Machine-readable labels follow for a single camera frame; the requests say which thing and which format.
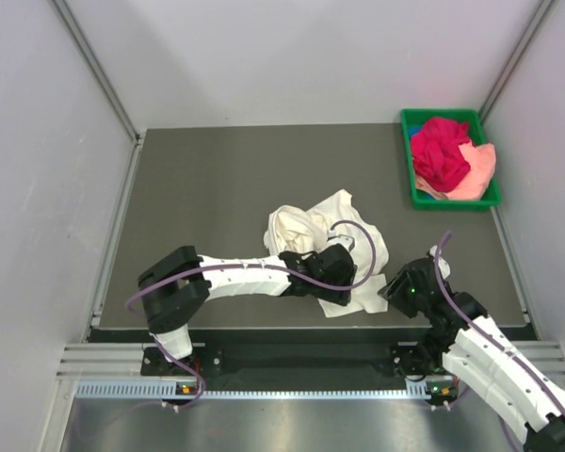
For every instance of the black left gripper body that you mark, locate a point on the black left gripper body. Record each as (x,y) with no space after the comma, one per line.
(335,297)

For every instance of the slotted grey cable duct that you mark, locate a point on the slotted grey cable duct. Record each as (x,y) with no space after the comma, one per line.
(176,390)

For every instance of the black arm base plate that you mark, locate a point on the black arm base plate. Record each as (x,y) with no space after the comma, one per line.
(390,360)

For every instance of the aluminium frame rail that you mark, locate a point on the aluminium frame rail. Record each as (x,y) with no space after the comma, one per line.
(123,361)

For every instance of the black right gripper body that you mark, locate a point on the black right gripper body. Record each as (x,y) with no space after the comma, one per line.
(404,297)

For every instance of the peach t shirt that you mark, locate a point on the peach t shirt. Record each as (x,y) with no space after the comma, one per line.
(482,161)

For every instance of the magenta t shirt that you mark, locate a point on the magenta t shirt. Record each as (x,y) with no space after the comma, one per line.
(436,155)

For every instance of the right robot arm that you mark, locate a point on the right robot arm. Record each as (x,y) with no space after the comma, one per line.
(463,340)

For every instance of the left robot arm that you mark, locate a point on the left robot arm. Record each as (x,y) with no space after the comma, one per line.
(177,286)

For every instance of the blue cloth in bin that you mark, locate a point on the blue cloth in bin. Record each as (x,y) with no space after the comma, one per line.
(415,130)

